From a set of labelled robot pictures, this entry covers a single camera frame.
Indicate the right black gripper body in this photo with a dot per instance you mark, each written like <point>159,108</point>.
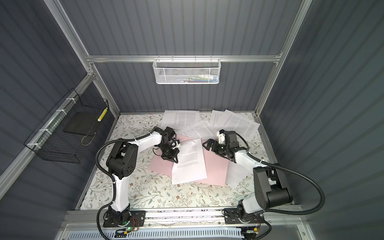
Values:
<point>222,149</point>

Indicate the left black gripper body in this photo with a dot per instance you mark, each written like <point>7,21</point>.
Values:
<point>167,151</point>

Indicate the printed sheet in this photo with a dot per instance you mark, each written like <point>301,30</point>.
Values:
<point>191,165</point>
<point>215,116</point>
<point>202,130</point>
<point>179,119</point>
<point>230,121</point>

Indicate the pink paper folder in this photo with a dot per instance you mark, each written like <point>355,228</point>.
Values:
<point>216,166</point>

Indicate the white sheet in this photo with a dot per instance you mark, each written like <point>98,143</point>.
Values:
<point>235,174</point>

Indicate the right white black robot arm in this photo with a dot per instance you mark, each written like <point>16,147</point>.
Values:
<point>271,187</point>

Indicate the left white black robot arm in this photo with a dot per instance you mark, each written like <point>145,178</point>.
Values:
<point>122,161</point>

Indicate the markers in white basket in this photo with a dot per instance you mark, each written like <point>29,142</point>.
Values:
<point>206,78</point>

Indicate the yellow marker pen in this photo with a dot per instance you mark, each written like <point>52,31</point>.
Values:
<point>102,115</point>

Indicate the black flat pad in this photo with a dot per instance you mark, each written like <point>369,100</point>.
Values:
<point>84,124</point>

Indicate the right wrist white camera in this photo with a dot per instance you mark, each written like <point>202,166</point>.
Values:
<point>221,138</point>

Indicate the white wire mesh basket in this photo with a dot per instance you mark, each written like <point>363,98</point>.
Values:
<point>166,72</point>

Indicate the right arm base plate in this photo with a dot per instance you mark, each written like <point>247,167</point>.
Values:
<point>235,216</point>

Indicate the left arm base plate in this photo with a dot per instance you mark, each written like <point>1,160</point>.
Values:
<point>132,219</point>

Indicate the aluminium front rail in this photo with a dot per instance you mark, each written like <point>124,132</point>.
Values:
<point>180,218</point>

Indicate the black wire basket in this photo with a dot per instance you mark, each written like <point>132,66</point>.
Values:
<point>50,143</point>

